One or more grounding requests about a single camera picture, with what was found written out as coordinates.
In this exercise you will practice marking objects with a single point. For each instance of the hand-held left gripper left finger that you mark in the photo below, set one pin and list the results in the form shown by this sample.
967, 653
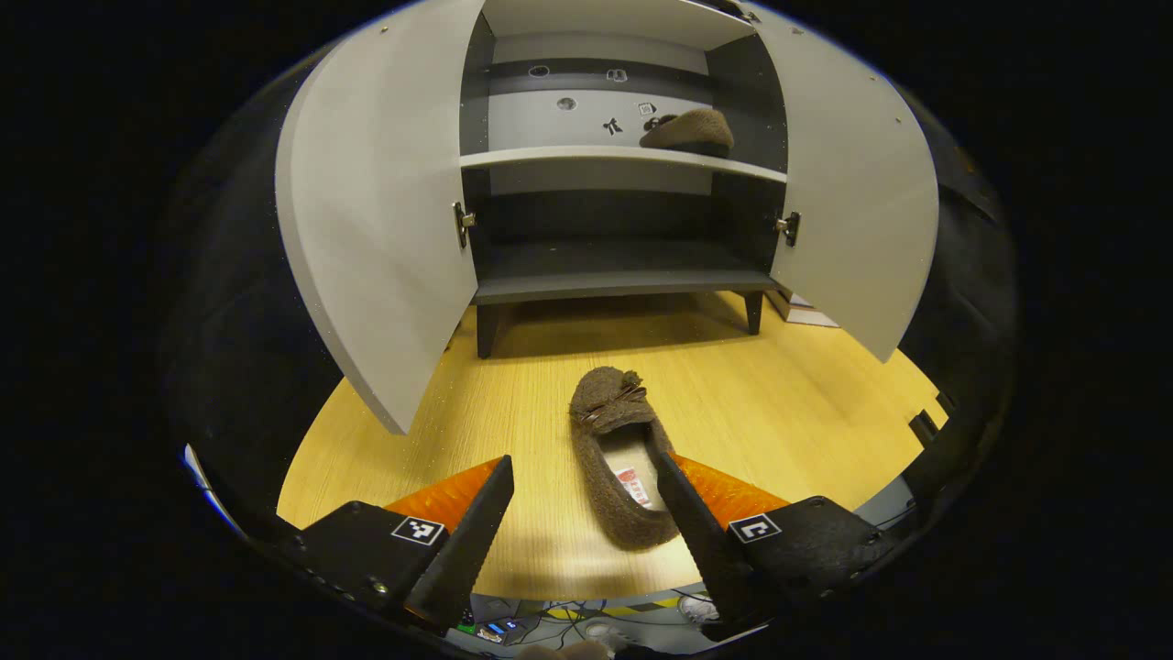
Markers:
467, 550

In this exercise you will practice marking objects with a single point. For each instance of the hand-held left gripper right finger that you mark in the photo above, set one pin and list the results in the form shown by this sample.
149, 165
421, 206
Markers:
710, 550

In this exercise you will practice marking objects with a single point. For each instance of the brown fuzzy shoe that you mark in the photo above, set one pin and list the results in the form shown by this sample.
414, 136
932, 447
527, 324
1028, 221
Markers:
692, 128
605, 403

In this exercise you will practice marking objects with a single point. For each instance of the grey white shoe cabinet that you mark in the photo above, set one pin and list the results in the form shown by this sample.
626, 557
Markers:
623, 266

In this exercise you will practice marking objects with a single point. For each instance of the white cabinet door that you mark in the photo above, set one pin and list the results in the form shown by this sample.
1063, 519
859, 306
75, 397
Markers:
376, 211
852, 183

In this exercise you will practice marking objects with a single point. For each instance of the black power strip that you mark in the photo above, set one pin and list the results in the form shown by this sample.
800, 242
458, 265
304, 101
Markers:
495, 631

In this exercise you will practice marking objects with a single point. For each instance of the yellow black striped tape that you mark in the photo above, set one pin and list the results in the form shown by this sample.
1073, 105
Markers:
623, 609

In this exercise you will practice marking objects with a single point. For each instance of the light wooden platform board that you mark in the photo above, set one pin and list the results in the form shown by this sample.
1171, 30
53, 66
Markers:
779, 412

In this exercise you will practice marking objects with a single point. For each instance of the white book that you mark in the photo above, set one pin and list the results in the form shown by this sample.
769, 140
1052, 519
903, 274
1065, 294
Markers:
811, 314

